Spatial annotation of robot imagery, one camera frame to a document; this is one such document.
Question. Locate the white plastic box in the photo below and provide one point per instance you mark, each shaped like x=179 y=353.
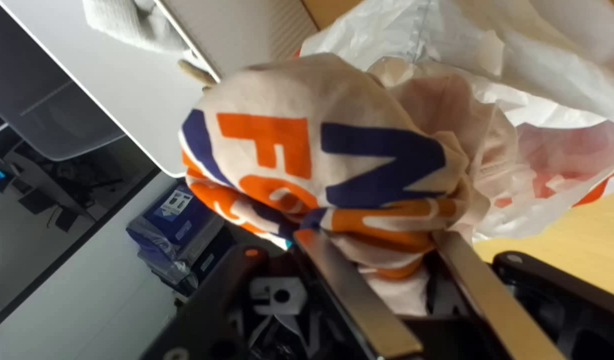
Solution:
x=147 y=92

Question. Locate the blue box on floor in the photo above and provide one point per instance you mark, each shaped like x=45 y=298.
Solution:
x=181 y=238

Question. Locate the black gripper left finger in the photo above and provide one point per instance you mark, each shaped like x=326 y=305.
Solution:
x=309 y=303

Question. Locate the white orange plastic bag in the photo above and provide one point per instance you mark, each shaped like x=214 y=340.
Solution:
x=542 y=65

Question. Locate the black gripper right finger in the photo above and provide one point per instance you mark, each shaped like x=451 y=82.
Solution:
x=515 y=309

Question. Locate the pink printed cloth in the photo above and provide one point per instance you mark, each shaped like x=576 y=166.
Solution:
x=379 y=166

